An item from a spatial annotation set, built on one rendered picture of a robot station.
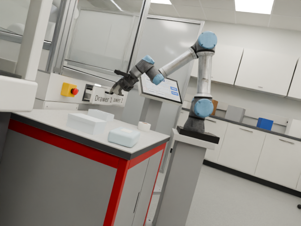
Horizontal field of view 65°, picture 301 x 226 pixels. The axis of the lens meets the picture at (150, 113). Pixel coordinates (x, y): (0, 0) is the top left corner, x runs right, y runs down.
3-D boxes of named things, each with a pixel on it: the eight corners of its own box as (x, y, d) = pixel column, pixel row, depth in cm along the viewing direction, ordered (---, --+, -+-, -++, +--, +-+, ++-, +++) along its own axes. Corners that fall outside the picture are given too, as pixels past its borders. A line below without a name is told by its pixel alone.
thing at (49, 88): (124, 106, 217) (128, 91, 216) (44, 100, 119) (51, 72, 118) (42, 83, 243) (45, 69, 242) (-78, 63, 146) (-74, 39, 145)
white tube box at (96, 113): (113, 121, 137) (114, 115, 137) (105, 121, 130) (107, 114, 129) (95, 115, 141) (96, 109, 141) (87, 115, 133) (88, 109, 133)
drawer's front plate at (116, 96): (122, 105, 207) (125, 93, 207) (107, 103, 180) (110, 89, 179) (121, 104, 208) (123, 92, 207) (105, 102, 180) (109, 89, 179)
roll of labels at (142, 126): (148, 130, 137) (150, 123, 137) (149, 132, 130) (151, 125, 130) (137, 127, 137) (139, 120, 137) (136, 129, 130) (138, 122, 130)
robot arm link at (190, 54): (203, 37, 170) (146, 75, 171) (206, 32, 159) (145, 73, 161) (212, 51, 170) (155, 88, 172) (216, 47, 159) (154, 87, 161)
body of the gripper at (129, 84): (123, 91, 153) (136, 79, 151) (115, 81, 155) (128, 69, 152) (127, 92, 161) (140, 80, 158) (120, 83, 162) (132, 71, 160)
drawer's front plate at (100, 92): (112, 105, 176) (115, 90, 175) (91, 103, 148) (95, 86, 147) (109, 104, 176) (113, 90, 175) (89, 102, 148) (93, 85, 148)
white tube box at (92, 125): (104, 133, 97) (107, 121, 96) (92, 135, 88) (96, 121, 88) (78, 124, 100) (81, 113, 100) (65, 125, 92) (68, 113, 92)
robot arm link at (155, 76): (165, 79, 160) (154, 67, 160) (165, 77, 149) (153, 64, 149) (156, 87, 161) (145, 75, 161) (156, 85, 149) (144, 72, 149)
